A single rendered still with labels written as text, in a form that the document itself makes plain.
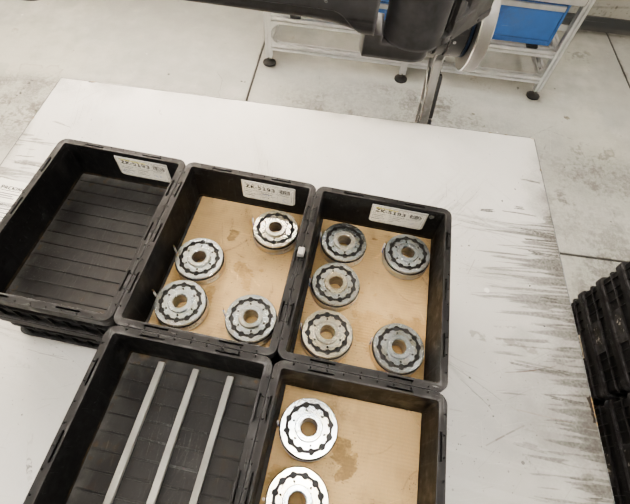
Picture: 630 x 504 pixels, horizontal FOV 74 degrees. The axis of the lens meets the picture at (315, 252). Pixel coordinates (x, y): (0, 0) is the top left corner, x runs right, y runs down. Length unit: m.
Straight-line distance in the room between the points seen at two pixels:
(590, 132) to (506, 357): 2.12
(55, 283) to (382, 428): 0.73
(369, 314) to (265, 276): 0.24
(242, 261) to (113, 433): 0.41
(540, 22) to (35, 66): 2.88
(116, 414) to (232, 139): 0.85
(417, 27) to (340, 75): 2.42
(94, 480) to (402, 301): 0.66
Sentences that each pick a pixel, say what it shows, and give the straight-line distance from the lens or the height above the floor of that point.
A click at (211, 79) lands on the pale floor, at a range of 2.80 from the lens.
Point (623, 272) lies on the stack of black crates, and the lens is 1.73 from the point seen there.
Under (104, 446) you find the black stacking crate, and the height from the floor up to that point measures 0.83.
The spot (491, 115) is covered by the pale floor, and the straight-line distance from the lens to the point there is 2.83.
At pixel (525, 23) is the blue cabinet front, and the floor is 0.43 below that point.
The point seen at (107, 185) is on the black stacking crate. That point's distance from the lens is 1.16.
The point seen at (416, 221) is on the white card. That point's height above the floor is 0.89.
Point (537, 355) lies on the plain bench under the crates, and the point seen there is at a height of 0.70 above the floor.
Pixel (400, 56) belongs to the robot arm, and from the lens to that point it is 0.46.
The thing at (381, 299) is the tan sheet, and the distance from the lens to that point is 0.92.
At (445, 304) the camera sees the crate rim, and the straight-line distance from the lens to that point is 0.84.
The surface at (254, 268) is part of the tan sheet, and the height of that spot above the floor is 0.83.
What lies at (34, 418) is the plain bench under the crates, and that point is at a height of 0.70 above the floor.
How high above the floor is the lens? 1.65
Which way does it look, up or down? 58 degrees down
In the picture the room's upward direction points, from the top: 6 degrees clockwise
